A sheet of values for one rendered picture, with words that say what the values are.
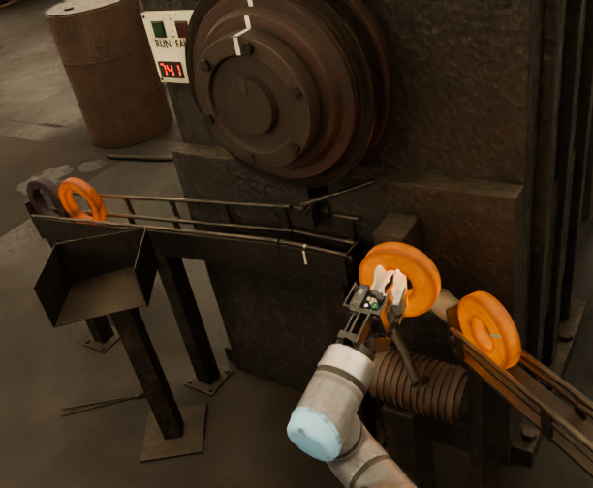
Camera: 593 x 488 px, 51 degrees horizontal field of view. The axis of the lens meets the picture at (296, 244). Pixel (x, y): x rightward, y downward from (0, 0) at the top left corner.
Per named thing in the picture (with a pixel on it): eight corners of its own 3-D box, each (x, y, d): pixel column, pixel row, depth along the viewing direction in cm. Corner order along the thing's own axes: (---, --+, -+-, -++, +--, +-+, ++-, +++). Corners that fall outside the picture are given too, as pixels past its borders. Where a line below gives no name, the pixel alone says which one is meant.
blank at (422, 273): (358, 238, 119) (350, 247, 117) (436, 243, 111) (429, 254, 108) (372, 302, 127) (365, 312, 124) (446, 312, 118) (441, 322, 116)
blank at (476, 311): (488, 361, 127) (474, 367, 126) (461, 290, 127) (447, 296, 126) (533, 369, 112) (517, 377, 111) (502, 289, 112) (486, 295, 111)
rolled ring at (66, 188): (105, 237, 206) (111, 231, 208) (93, 192, 194) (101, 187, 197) (65, 219, 213) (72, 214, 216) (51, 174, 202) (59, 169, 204)
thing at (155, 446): (135, 414, 213) (54, 243, 173) (209, 403, 212) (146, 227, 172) (123, 465, 196) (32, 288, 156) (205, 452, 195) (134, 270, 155)
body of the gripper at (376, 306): (394, 288, 106) (366, 347, 100) (403, 316, 112) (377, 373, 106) (355, 278, 109) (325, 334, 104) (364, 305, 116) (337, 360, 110)
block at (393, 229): (398, 288, 157) (390, 207, 144) (428, 294, 153) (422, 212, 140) (380, 314, 150) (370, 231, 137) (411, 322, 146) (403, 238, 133)
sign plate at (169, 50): (166, 78, 168) (145, 11, 158) (241, 83, 154) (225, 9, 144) (160, 82, 166) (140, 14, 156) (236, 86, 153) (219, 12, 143)
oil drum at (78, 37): (133, 110, 472) (92, -13, 423) (191, 116, 442) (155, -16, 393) (74, 144, 434) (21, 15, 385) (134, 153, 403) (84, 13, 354)
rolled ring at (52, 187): (46, 179, 205) (54, 174, 207) (17, 181, 216) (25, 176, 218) (74, 227, 213) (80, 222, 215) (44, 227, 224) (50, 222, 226)
